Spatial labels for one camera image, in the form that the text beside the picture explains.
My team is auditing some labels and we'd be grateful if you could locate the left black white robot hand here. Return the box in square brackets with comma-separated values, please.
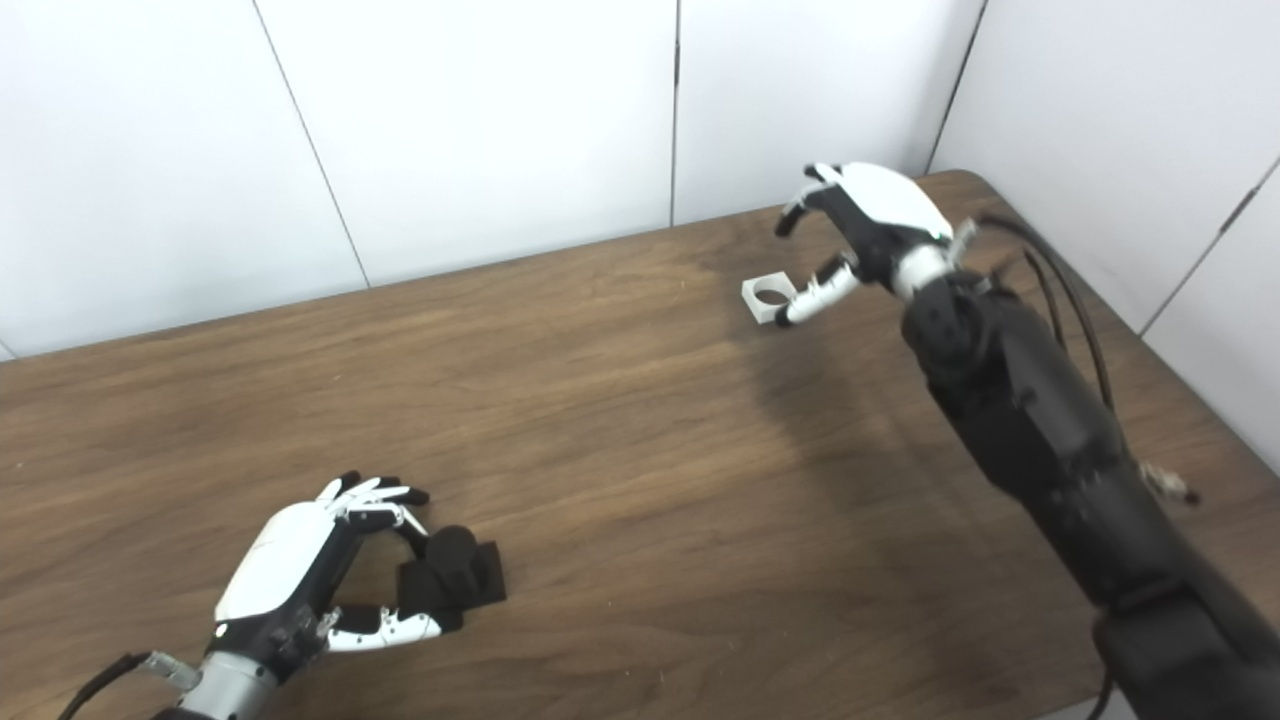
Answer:
[213, 472, 446, 681]

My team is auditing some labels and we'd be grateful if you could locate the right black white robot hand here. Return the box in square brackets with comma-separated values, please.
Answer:
[774, 162, 956, 328]

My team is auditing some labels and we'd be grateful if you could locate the white square piece with hole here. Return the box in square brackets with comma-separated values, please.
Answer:
[741, 271, 801, 327]

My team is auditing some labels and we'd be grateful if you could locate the black peg with square base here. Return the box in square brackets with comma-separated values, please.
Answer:
[397, 525, 507, 633]

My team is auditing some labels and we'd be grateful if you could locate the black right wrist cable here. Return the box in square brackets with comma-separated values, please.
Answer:
[955, 213, 1201, 506]

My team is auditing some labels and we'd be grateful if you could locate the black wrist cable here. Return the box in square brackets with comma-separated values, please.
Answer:
[955, 213, 1201, 506]
[55, 652, 201, 720]

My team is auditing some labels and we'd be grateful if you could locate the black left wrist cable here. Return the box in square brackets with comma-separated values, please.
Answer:
[55, 652, 201, 720]

